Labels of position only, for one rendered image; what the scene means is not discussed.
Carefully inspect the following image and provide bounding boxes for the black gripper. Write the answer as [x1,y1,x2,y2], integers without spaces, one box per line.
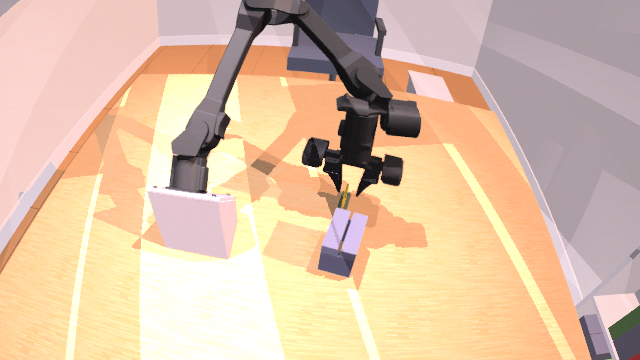
[301,129,404,197]

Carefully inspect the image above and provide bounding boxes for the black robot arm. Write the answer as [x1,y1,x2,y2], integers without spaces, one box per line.
[165,0,421,193]

